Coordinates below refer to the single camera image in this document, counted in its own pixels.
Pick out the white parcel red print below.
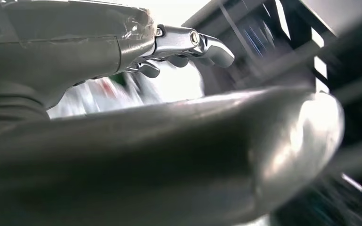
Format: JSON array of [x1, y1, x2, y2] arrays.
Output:
[[47, 59, 205, 119]]

